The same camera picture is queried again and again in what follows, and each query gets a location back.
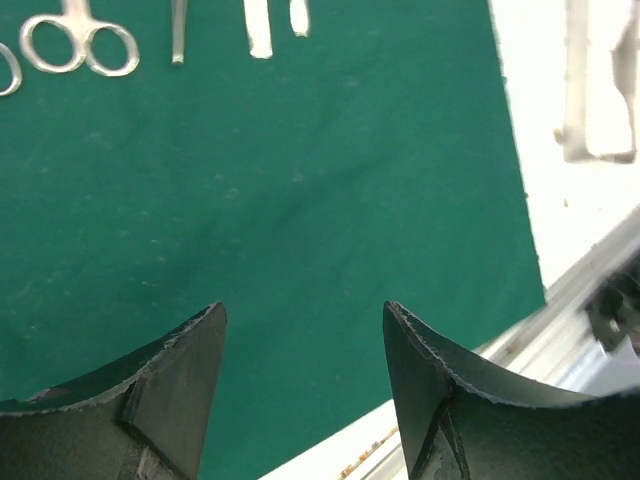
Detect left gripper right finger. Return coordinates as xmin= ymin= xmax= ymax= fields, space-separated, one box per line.
xmin=383 ymin=301 xmax=639 ymax=479

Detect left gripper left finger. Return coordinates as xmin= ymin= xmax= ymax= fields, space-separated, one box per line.
xmin=1 ymin=303 xmax=227 ymax=479

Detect steel hemostat clamp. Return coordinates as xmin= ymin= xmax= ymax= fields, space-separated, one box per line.
xmin=0 ymin=43 xmax=23 ymax=97

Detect thin steel tweezers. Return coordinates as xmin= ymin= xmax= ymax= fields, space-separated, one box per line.
xmin=171 ymin=0 xmax=188 ymax=65

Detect curved steel tweezers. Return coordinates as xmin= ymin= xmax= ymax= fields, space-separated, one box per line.
xmin=243 ymin=0 xmax=273 ymax=59

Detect short steel tweezers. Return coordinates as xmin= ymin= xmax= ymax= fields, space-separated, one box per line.
xmin=289 ymin=0 xmax=311 ymax=37

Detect green surgical cloth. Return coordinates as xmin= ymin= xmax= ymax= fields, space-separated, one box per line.
xmin=1 ymin=1 xmax=544 ymax=479

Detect steel surgical scissors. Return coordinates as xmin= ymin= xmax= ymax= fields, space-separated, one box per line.
xmin=19 ymin=0 xmax=140 ymax=77

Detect metal instrument tray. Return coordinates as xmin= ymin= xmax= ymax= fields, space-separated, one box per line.
xmin=555 ymin=1 xmax=639 ymax=164

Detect aluminium rail frame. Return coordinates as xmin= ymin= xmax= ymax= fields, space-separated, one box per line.
xmin=346 ymin=212 xmax=639 ymax=479

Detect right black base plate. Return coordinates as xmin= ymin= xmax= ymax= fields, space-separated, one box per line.
xmin=585 ymin=271 xmax=639 ymax=355

